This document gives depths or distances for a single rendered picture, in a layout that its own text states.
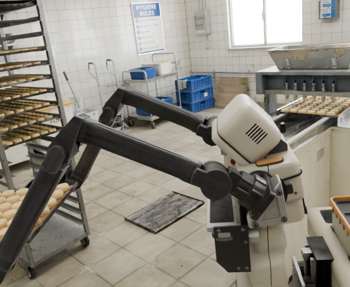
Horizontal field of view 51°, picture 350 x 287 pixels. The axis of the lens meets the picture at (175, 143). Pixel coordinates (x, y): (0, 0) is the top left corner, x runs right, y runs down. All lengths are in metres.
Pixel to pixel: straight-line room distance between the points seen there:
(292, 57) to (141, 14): 4.53
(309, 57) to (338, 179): 0.81
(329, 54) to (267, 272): 1.58
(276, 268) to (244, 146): 0.41
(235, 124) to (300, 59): 1.59
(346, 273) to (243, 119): 0.55
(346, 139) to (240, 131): 1.54
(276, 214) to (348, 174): 1.63
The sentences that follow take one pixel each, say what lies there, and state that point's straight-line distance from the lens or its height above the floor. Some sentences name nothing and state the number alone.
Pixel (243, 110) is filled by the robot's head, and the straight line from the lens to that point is 1.00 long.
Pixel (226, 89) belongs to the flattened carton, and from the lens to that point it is 6.83.
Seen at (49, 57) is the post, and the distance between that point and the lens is 2.53.
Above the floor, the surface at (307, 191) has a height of 0.54.
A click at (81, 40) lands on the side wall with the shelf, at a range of 6.04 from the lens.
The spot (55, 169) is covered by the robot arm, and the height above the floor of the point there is 1.25.
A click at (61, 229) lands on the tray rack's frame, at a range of 3.03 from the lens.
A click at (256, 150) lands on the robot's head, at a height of 1.20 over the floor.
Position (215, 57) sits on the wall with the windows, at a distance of 7.13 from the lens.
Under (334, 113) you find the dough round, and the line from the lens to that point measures 2.48.
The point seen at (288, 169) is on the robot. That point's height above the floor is 1.15.
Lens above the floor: 1.54
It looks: 18 degrees down
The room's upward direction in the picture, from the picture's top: 7 degrees counter-clockwise
